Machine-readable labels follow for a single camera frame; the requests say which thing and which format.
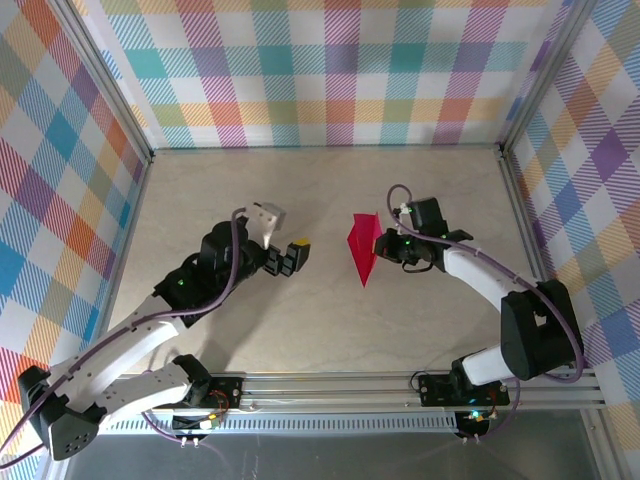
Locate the grey metal panel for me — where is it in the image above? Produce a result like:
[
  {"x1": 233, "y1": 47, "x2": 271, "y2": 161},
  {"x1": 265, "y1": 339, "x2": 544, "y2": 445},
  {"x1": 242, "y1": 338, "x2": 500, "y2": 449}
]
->
[{"x1": 64, "y1": 432, "x2": 599, "y2": 480}]

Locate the slotted grey cable duct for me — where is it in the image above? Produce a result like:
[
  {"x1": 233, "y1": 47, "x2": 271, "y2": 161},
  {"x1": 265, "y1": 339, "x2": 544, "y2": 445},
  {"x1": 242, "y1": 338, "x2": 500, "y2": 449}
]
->
[{"x1": 99, "y1": 417, "x2": 461, "y2": 436}]

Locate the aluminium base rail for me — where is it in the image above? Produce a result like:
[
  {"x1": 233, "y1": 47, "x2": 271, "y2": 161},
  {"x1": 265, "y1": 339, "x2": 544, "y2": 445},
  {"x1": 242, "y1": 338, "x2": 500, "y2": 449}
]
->
[{"x1": 114, "y1": 368, "x2": 606, "y2": 417}]

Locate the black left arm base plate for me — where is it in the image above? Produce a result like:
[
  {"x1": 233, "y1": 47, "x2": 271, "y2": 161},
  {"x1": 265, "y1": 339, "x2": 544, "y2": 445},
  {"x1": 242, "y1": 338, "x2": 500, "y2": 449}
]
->
[{"x1": 194, "y1": 375, "x2": 245, "y2": 409}]

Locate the aluminium table back rail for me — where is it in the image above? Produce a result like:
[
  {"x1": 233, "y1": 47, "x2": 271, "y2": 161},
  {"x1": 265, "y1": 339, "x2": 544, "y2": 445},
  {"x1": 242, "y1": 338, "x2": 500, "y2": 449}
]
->
[{"x1": 149, "y1": 142, "x2": 504, "y2": 152}]

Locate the short aluminium frame post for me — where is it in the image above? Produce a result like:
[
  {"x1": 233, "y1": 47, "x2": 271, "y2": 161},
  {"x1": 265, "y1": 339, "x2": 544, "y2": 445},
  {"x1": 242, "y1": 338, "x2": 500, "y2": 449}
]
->
[{"x1": 582, "y1": 409, "x2": 619, "y2": 480}]

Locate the aluminium table side rail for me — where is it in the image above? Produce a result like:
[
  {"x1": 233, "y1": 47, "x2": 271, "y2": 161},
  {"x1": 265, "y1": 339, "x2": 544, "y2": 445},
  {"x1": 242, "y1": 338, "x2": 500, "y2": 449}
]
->
[
  {"x1": 88, "y1": 151, "x2": 156, "y2": 375},
  {"x1": 497, "y1": 144, "x2": 574, "y2": 371}
]

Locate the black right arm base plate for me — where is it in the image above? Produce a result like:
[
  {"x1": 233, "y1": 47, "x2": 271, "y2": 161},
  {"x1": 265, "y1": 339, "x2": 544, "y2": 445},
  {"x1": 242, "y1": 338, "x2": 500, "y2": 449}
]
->
[{"x1": 417, "y1": 372, "x2": 511, "y2": 407}]

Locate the pink paper sheet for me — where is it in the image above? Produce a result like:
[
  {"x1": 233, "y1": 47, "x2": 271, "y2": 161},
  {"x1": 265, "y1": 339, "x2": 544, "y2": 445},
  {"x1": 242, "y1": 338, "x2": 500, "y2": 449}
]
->
[{"x1": 346, "y1": 212, "x2": 385, "y2": 290}]

